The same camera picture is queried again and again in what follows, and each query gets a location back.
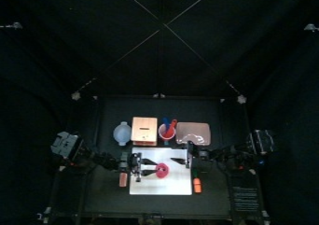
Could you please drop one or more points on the white cutting board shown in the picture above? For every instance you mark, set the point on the white cutting board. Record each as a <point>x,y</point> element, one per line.
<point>165,186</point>

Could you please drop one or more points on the blue toy utensil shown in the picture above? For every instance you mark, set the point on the blue toy utensil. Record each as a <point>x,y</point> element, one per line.
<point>164,123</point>

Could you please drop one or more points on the pink play dough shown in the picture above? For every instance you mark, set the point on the pink play dough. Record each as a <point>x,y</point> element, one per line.
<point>161,171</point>

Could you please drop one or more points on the small teal object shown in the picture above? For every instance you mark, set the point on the small teal object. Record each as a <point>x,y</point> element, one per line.
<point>165,142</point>

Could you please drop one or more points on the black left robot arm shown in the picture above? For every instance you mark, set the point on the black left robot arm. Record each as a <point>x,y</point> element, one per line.
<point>103,161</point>

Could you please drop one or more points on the white frame foot bracket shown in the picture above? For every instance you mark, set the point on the white frame foot bracket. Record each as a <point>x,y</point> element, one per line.
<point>266,217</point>
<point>45,215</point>

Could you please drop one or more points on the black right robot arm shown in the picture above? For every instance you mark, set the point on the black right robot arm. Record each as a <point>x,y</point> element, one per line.
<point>224,152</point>

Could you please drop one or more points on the light wooden drawer box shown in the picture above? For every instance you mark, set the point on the light wooden drawer box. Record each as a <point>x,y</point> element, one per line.
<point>144,130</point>

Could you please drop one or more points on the grey frame corner bracket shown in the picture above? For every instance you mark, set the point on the grey frame corner bracket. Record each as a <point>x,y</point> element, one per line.
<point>310,27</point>
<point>242,99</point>
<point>75,95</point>
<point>15,25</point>
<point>157,95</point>

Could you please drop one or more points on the red toy utensil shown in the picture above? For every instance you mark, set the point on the red toy utensil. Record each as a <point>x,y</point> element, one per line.
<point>172,123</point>

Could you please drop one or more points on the orange elongated block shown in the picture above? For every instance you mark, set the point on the orange elongated block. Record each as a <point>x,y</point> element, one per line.
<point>123,179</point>
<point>196,185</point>

